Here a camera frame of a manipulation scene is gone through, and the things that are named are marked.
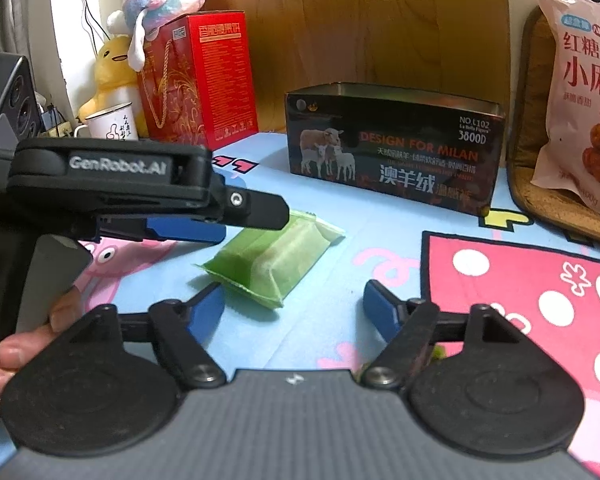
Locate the yellow duck plush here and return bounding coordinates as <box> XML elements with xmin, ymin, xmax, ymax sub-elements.
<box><xmin>77</xmin><ymin>35</ymin><xmax>149</xmax><ymax>139</ymax></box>

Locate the power strip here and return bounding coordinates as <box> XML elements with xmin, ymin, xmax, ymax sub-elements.
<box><xmin>39</xmin><ymin>104</ymin><xmax>89</xmax><ymax>139</ymax></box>

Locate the printed blanket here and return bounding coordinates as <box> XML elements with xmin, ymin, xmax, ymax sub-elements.
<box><xmin>0</xmin><ymin>130</ymin><xmax>600</xmax><ymax>480</ymax></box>

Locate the person's left hand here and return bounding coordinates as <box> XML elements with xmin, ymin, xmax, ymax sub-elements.
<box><xmin>0</xmin><ymin>285</ymin><xmax>86</xmax><ymax>411</ymax></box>

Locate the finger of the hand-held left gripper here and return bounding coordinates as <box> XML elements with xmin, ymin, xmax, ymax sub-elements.
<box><xmin>209</xmin><ymin>186</ymin><xmax>291</xmax><ymax>232</ymax></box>
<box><xmin>96</xmin><ymin>211</ymin><xmax>227</xmax><ymax>244</ymax></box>

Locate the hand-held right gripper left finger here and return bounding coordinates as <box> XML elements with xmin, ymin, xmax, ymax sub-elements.
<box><xmin>115</xmin><ymin>281</ymin><xmax>229</xmax><ymax>392</ymax></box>

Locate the green snack packet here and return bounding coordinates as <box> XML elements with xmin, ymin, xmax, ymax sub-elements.
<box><xmin>192</xmin><ymin>210</ymin><xmax>347</xmax><ymax>310</ymax></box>

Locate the pink snack bag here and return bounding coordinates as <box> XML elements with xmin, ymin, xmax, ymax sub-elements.
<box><xmin>530</xmin><ymin>0</ymin><xmax>600</xmax><ymax>222</ymax></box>

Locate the red gift box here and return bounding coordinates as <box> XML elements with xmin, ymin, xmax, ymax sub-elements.
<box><xmin>137</xmin><ymin>10</ymin><xmax>260</xmax><ymax>152</ymax></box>

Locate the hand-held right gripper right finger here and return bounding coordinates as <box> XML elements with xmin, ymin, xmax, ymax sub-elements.
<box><xmin>362</xmin><ymin>280</ymin><xmax>522</xmax><ymax>391</ymax></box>

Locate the wooden board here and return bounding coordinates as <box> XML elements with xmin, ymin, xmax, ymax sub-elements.
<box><xmin>200</xmin><ymin>0</ymin><xmax>512</xmax><ymax>136</ymax></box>

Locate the white enamel mug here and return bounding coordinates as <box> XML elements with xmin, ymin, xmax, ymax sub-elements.
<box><xmin>84</xmin><ymin>102</ymin><xmax>140</xmax><ymax>142</ymax></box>

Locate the black cardboard box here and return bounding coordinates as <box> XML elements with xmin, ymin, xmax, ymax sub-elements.
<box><xmin>285</xmin><ymin>81</ymin><xmax>507</xmax><ymax>219</ymax></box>

